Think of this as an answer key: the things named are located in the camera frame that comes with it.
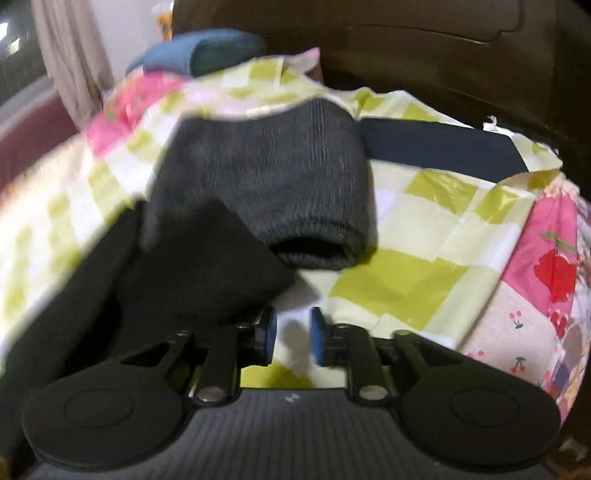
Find dark red sofa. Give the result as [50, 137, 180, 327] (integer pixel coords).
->
[0, 86, 89, 187]

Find green checked plastic sheet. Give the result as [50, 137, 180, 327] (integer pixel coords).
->
[0, 57, 567, 393]

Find dark knit pants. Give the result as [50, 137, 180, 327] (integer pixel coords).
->
[4, 99, 378, 373]

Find teal folded garment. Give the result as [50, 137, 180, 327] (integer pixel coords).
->
[142, 28, 267, 78]

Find dark wooden headboard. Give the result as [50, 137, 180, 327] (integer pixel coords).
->
[172, 0, 591, 153]

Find navy folded garment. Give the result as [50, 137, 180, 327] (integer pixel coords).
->
[358, 117, 528, 182]

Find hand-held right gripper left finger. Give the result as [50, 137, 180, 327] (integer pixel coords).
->
[119, 306, 278, 408]

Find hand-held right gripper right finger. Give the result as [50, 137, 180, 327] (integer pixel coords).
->
[308, 306, 463, 403]

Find beige curtain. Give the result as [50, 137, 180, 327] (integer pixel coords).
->
[30, 0, 115, 131]

